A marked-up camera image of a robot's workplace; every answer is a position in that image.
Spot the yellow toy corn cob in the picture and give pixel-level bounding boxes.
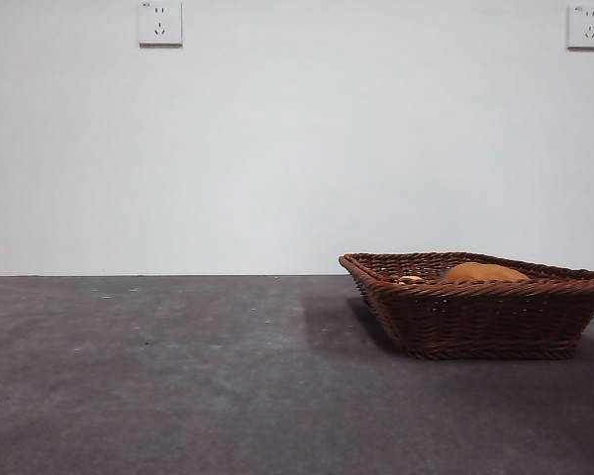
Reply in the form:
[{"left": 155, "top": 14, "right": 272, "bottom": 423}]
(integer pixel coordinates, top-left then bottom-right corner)
[{"left": 440, "top": 262, "right": 531, "bottom": 284}]

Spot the white wall socket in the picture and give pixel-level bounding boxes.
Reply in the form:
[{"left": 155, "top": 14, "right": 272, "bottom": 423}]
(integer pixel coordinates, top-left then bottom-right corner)
[
  {"left": 138, "top": 1, "right": 184, "bottom": 48},
  {"left": 566, "top": 4, "right": 594, "bottom": 50}
]

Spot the brown woven wicker basket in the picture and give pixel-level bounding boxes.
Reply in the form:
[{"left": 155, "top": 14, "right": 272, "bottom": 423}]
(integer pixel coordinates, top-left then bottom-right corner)
[{"left": 337, "top": 251, "right": 594, "bottom": 361}]

